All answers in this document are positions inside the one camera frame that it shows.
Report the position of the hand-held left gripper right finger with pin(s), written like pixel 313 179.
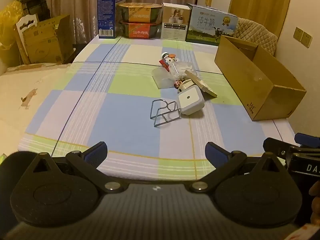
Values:
pixel 215 152

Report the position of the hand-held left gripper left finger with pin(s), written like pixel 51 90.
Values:
pixel 96 152

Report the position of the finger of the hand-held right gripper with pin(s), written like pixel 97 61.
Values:
pixel 275 145
pixel 306 138

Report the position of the white square night light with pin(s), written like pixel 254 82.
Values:
pixel 191 100

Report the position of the brown cardboard box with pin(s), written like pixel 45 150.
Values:
pixel 265 80

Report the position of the clear box of floss picks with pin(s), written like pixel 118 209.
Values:
pixel 182 68

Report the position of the clear plastic cup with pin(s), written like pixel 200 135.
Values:
pixel 162 78

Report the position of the red blue cartoon cat toy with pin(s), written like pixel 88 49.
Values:
pixel 167 62

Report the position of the person's right hand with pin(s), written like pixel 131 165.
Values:
pixel 315 200

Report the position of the checkered bed sheet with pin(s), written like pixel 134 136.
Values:
pixel 100 105

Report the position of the tan flat board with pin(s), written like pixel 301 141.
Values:
pixel 201 83

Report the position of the round cream plug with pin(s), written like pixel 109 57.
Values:
pixel 187 83

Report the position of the cream embroidered blanket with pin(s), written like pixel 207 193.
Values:
pixel 27 92

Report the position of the small orange toy piece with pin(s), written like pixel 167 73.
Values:
pixel 171 55

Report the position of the beige quilted chair cover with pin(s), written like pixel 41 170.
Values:
pixel 260 35

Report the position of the closed brown cardboard carton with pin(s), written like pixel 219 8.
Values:
pixel 47 42

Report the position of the cow print milk box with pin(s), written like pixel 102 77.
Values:
pixel 210 27

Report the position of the white product box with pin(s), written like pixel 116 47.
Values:
pixel 175 22

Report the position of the tall blue milk carton box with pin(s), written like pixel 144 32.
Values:
pixel 107 12

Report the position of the wooden door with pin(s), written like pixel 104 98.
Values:
pixel 260 2

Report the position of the white carved board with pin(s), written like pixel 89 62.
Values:
pixel 26 22

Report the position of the yellow plastic bag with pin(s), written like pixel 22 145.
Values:
pixel 10 30

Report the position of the beige wall socket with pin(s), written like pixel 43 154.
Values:
pixel 307 40
pixel 298 34

